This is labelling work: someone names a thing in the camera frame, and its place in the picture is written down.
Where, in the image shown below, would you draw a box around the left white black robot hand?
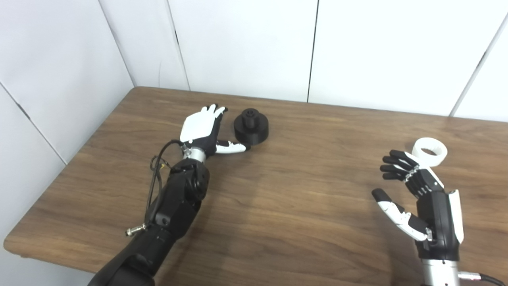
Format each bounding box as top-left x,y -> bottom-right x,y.
180,104 -> 251,156

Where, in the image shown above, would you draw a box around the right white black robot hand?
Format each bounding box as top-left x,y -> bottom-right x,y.
371,150 -> 465,262

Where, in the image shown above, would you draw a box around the white toothed plastic ring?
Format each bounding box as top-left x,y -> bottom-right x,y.
411,137 -> 448,166

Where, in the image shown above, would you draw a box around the round black plastic part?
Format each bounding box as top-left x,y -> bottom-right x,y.
233,108 -> 270,146

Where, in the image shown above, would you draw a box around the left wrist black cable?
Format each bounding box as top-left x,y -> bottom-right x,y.
125,140 -> 187,237

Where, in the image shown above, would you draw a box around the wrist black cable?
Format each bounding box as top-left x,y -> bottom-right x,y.
125,140 -> 187,237
458,271 -> 508,286

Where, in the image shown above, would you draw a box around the left arm thin wires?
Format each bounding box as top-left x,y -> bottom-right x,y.
150,156 -> 172,180

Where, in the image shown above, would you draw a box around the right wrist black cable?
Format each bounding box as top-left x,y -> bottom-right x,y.
458,271 -> 508,286

